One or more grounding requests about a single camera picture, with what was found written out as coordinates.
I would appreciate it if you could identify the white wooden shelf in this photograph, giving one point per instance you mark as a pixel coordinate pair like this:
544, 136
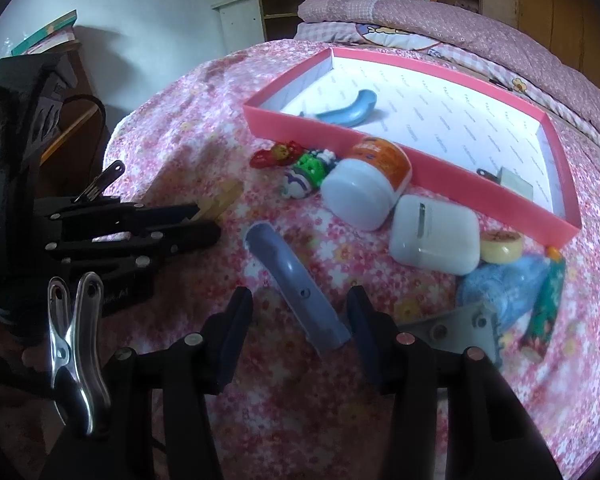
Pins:
240, 20

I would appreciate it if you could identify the pink folded quilt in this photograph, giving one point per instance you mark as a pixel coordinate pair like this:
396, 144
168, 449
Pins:
480, 30

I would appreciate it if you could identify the white charger plug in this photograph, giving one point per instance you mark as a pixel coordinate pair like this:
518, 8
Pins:
512, 180

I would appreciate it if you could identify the white earbuds case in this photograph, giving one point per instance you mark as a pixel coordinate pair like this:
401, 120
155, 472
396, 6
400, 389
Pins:
435, 235

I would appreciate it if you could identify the green and white toy figure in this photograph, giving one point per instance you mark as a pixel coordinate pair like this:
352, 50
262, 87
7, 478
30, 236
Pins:
307, 175

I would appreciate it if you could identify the wooden wardrobe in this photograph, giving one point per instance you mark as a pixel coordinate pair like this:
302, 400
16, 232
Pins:
555, 0

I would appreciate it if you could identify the silver metal spring clamp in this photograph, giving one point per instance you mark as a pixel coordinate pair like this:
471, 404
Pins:
75, 355

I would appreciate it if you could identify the white bottle with orange label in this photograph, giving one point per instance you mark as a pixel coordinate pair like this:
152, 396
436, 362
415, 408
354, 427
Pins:
365, 185

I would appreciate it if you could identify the blue wrapped packet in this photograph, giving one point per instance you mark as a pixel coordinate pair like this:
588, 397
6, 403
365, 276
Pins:
505, 287

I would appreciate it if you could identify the blue-grey curved plastic piece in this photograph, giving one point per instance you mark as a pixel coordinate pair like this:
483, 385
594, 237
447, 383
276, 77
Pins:
300, 285

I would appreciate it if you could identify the person's left hand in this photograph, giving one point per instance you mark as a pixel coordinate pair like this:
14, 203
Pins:
30, 360

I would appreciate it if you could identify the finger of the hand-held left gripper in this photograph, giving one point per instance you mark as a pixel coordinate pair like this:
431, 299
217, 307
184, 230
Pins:
145, 212
180, 240

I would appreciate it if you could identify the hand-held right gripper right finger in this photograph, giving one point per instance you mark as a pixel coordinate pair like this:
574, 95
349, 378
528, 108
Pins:
366, 340

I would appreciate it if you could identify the pink cardboard box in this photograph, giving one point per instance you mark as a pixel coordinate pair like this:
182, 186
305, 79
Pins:
430, 110

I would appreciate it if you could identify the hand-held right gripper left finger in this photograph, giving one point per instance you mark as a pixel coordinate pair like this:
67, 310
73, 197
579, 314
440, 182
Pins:
232, 340

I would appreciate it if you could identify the red toy figure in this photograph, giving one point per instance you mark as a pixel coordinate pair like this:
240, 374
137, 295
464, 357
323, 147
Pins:
275, 155

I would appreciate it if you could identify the green book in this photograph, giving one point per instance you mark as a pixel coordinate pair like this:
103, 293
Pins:
45, 32

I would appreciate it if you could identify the cartoon printed bed sheet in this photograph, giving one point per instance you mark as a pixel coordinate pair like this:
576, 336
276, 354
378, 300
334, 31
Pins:
405, 37

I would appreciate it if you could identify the grey metal hinge plate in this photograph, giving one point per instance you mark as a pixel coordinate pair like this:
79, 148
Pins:
455, 327

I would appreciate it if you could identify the green printed lighter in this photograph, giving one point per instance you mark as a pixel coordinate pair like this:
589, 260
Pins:
546, 305

